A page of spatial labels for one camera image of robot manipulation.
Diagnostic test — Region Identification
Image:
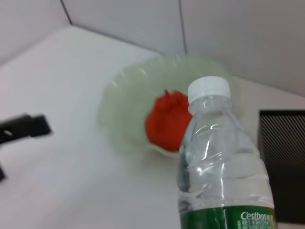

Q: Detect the pale green wavy fruit plate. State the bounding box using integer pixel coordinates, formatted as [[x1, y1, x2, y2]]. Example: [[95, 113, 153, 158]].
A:
[[96, 53, 241, 158]]

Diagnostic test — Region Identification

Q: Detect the clear water bottle green label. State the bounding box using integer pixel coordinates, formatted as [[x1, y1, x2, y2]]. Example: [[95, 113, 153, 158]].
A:
[[177, 75, 278, 229]]

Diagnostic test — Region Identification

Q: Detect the red-orange fruit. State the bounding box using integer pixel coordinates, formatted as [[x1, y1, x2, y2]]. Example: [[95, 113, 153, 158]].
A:
[[145, 89, 193, 153]]

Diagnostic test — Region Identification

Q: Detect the black mesh pen holder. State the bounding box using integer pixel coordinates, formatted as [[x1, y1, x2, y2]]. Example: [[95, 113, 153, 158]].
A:
[[258, 109, 305, 224]]

